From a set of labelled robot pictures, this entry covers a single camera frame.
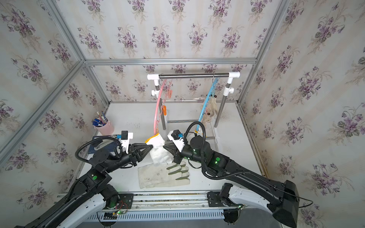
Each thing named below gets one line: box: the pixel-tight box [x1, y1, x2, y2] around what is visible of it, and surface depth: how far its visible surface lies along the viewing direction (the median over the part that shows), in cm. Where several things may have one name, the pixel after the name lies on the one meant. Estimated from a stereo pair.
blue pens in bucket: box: [92, 110, 109, 127], surface depth 97 cm
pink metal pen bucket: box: [93, 118, 115, 136], surface depth 97 cm
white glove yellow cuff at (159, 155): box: [144, 133, 173, 167], surface depth 65 cm
